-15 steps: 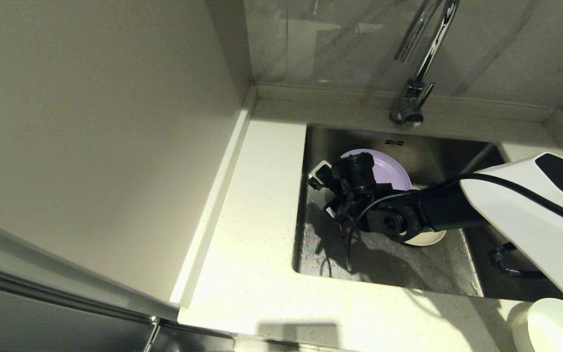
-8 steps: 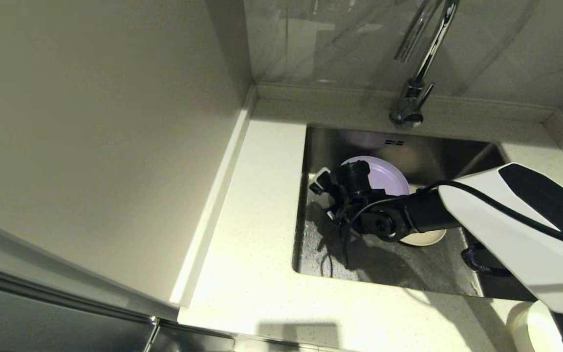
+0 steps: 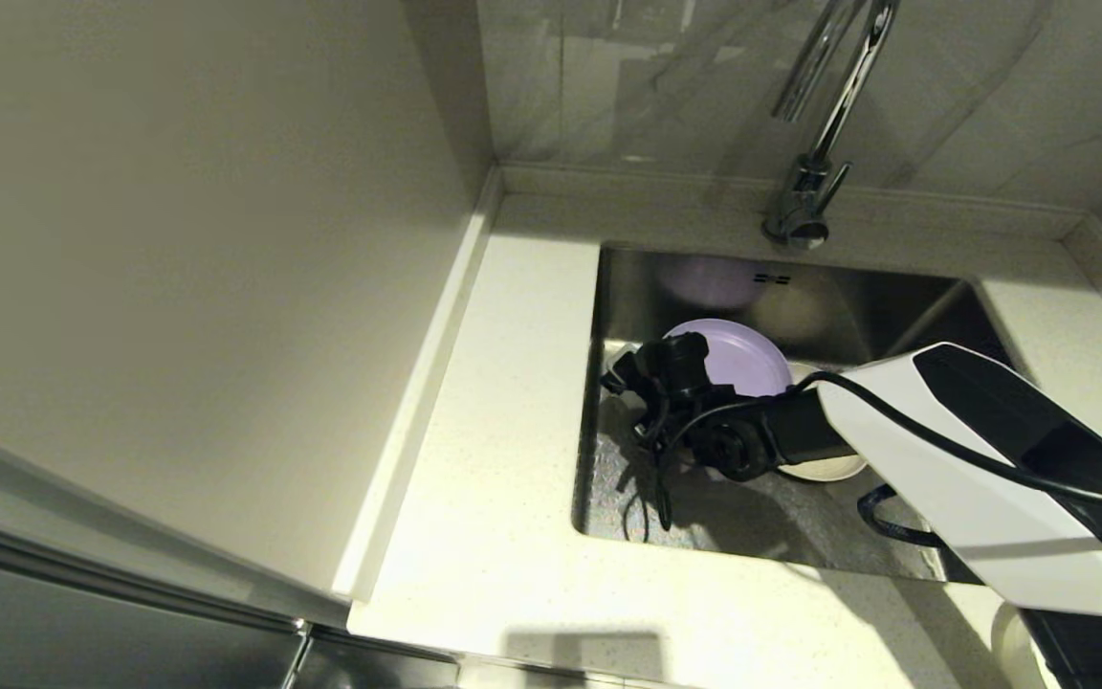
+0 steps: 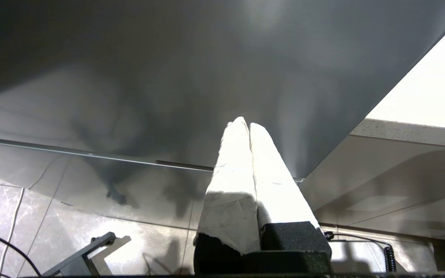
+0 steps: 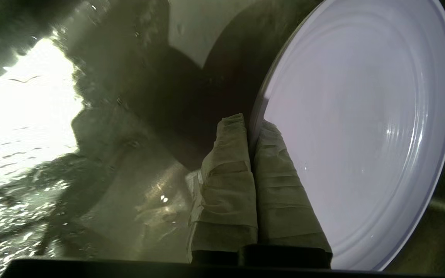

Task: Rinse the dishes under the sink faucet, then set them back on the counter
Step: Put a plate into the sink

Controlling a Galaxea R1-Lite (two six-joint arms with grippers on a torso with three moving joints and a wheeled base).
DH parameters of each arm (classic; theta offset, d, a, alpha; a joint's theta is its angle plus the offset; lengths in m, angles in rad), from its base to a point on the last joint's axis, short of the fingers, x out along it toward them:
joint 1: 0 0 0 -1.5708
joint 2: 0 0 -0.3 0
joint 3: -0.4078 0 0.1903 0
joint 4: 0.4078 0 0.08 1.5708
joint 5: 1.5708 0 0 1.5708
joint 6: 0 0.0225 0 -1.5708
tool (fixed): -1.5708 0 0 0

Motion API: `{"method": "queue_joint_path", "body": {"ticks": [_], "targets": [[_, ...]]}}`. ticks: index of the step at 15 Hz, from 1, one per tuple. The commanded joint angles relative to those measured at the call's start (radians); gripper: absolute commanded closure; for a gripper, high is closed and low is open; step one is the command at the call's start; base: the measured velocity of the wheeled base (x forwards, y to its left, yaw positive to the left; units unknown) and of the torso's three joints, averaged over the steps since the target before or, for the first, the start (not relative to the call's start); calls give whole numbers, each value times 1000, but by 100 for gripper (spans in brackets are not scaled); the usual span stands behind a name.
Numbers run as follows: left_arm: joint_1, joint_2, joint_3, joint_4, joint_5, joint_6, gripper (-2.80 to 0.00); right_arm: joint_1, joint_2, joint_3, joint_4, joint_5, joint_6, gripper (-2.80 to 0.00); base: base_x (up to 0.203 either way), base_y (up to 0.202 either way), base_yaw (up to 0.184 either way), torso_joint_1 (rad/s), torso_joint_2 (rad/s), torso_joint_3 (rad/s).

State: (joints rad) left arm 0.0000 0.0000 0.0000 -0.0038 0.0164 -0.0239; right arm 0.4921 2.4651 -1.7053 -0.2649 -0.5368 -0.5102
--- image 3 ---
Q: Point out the stainless steel sink basin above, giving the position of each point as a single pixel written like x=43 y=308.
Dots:
x=752 y=536

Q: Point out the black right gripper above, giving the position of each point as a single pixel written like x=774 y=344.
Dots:
x=675 y=368

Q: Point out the white plastic bowl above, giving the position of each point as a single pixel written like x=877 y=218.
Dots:
x=1010 y=651

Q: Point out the stainless steel appliance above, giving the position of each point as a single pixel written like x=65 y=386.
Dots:
x=82 y=612

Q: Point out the beige plastic plate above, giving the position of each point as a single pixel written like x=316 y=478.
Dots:
x=828 y=469

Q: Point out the beige cabinet side panel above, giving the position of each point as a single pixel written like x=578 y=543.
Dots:
x=178 y=239

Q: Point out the purple plastic plate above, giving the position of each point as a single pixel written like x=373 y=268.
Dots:
x=752 y=359

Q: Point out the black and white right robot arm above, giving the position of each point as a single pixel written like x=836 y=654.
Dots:
x=943 y=478

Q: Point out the chrome gooseneck faucet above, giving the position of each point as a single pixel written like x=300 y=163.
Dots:
x=804 y=191

